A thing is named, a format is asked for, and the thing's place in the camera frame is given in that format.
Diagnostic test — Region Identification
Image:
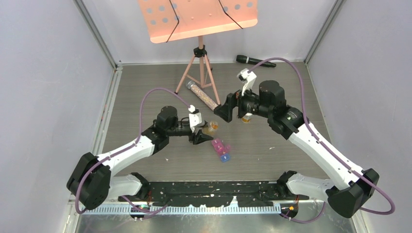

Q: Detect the black microphone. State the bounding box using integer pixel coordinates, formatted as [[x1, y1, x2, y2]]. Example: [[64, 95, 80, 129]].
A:
[[236, 55, 277, 68]]

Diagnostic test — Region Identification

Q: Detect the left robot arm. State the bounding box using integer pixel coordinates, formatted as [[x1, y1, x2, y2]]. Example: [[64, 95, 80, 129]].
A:
[[66, 106, 213, 210]]

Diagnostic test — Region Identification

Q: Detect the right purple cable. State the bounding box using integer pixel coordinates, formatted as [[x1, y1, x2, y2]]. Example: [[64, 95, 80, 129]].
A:
[[247, 57, 396, 223]]

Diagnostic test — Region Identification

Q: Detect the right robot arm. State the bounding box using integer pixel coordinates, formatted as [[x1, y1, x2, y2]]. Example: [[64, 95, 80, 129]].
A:
[[213, 80, 379, 218]]

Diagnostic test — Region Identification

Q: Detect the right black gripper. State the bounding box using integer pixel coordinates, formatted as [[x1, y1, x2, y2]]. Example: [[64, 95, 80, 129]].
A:
[[214, 82, 272, 123]]

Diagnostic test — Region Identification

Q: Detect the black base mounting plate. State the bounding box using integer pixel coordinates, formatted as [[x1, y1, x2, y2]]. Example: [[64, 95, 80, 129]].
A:
[[117, 181, 309, 208]]

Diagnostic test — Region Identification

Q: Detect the white vitamin pill bottle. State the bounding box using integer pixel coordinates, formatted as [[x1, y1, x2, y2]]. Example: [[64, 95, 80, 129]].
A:
[[241, 113, 253, 123]]

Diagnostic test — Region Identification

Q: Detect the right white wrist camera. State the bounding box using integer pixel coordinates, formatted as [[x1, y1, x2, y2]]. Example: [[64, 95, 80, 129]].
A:
[[237, 68, 257, 96]]

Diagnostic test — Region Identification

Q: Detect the pink blue weekly pill organizer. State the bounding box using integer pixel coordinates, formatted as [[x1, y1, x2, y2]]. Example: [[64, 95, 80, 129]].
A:
[[211, 138, 231, 163]]

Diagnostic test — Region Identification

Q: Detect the small amber pill bottle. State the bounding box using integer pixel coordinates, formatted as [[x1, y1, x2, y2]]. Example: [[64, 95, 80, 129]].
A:
[[202, 121, 219, 135]]

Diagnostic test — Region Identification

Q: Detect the pink music stand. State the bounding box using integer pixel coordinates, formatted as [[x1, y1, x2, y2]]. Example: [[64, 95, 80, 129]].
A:
[[138, 0, 258, 104]]

